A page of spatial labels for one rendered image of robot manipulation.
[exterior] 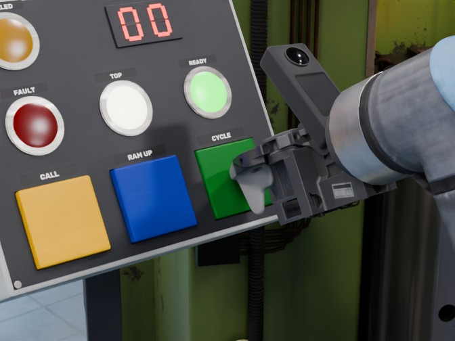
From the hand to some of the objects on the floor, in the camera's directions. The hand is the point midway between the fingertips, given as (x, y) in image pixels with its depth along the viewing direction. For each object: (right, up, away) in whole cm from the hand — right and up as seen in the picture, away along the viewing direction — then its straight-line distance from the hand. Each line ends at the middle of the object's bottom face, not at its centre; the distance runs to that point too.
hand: (240, 167), depth 102 cm
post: (-16, -94, +40) cm, 104 cm away
